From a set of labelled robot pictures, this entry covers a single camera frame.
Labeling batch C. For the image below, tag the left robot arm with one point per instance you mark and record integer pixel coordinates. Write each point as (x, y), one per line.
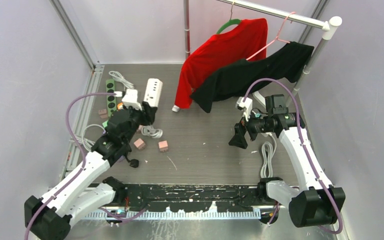
(51, 216)

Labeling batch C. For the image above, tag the black shirt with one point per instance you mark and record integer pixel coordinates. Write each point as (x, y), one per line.
(234, 79)

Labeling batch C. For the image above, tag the green power strip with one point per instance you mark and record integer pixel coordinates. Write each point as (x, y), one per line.
(111, 102)

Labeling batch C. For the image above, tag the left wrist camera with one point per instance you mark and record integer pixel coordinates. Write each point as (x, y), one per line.
(130, 99)

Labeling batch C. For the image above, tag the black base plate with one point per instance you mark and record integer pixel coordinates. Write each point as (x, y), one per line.
(191, 198)

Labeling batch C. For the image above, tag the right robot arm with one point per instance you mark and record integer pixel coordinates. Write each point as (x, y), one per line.
(315, 202)

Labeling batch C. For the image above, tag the pink hanger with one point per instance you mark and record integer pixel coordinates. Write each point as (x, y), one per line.
(276, 39)

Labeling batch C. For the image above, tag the metal clothes rack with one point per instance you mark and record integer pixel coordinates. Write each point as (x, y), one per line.
(229, 64)

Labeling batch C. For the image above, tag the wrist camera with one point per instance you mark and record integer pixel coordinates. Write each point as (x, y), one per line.
(245, 105)
(130, 99)

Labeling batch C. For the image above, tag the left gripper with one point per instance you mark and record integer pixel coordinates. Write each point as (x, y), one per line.
(146, 114)

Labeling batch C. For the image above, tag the red shirt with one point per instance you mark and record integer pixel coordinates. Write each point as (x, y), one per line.
(218, 51)

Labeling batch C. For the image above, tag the white strip with USB ports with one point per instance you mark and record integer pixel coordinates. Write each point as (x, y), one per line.
(153, 92)

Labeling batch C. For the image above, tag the green hanger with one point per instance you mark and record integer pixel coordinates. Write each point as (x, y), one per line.
(231, 22)

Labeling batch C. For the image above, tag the orange power strip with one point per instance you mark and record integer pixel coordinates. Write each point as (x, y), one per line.
(120, 106)

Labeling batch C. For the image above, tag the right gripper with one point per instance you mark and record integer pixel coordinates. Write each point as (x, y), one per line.
(239, 139)

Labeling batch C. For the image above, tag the pink plug adapter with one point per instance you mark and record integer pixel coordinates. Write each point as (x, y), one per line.
(139, 144)
(103, 113)

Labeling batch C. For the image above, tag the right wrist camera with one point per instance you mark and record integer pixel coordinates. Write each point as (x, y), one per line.
(245, 105)

